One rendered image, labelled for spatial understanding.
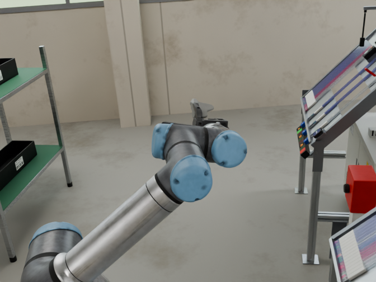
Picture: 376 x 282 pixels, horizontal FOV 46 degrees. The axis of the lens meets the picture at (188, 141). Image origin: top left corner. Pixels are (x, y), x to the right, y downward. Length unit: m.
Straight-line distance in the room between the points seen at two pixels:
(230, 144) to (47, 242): 0.45
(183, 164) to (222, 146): 0.15
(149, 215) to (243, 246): 1.97
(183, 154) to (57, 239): 0.38
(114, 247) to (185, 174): 0.20
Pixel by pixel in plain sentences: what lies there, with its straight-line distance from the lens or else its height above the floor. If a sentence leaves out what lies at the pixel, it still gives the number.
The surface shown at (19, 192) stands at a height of 0.35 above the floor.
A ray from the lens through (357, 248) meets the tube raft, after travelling 1.55.
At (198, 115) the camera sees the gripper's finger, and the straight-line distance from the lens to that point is 1.12.
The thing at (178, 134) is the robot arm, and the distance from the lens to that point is 0.88.
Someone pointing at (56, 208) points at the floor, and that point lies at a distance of 3.34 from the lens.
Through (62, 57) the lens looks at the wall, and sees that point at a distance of 4.61.
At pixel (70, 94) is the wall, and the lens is 4.71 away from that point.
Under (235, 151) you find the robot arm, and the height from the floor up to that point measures 1.32.
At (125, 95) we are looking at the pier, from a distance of 4.37.
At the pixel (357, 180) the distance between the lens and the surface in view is 1.92.
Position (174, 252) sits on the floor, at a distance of 2.74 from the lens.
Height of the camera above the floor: 1.73
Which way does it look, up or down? 25 degrees down
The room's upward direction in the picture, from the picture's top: 4 degrees counter-clockwise
